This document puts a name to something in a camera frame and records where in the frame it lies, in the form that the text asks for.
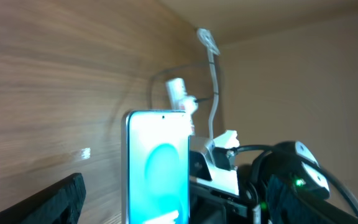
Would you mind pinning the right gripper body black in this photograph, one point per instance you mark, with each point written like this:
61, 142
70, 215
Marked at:
212, 206

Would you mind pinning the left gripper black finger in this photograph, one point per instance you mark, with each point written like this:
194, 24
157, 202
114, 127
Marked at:
61, 202

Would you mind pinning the blue Galaxy smartphone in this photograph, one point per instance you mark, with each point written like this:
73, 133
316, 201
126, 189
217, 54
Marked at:
155, 173

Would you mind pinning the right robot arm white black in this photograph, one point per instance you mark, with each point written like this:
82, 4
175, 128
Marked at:
258, 183

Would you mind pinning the white charger plug adapter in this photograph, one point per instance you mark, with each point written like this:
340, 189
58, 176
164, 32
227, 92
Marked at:
188, 104

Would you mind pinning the white power strip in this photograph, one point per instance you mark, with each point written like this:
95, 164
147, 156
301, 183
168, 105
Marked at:
176, 90

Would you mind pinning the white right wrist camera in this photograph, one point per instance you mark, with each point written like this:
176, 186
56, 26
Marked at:
212, 163

